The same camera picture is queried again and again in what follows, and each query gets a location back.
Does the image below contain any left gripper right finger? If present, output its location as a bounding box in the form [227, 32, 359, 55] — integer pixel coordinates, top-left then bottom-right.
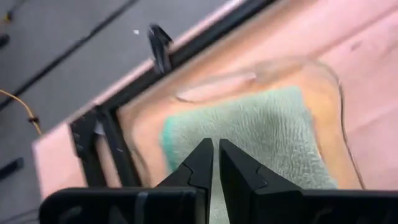
[219, 138, 303, 224]

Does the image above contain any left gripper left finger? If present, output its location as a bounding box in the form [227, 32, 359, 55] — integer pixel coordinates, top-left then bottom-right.
[156, 138, 215, 224]

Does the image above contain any green microfiber towel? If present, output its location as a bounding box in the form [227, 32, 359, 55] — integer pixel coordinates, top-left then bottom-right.
[160, 85, 339, 224]

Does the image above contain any clear plastic bin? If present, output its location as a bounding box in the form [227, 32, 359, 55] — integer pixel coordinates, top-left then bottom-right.
[130, 55, 367, 190]

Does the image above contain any black aluminium table frame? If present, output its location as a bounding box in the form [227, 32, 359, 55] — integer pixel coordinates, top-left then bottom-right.
[70, 0, 278, 188]

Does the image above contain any yellow extension cable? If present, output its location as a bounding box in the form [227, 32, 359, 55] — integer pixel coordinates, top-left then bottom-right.
[0, 88, 43, 136]

